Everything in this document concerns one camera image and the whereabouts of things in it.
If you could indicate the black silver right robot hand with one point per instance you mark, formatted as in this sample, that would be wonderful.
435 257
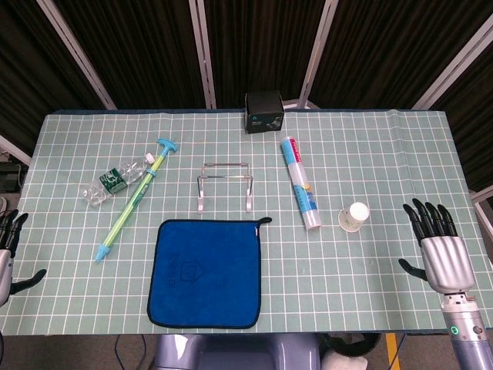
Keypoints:
447 262

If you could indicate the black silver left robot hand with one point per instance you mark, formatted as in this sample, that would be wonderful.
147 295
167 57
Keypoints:
7 235

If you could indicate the blue towel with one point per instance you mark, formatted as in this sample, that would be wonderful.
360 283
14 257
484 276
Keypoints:
204 273

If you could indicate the green checkered tablecloth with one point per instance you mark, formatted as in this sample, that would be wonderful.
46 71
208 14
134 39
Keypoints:
346 277

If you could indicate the white floral paper cup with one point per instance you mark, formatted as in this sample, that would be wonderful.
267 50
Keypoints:
354 217

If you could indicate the yellow floor tape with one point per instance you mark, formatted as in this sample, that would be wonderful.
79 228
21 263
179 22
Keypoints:
393 350

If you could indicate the clear plastic water bottle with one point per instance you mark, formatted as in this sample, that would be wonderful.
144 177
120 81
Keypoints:
111 183

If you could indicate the green blue water pump toy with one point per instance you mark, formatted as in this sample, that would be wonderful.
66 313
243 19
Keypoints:
133 202

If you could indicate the roll of plastic bags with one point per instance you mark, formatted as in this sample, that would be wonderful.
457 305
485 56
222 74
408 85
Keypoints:
302 185

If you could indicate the grey blue robot torso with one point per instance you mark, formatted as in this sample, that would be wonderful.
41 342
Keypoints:
235 352

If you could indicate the dark brown curtain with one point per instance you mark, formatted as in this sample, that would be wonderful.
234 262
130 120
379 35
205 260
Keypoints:
146 50

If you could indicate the small black cardboard box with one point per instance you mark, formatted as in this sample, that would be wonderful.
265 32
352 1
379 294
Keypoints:
265 108

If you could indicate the white partition post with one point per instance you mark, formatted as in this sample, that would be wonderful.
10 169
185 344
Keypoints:
77 58
450 65
203 58
316 58

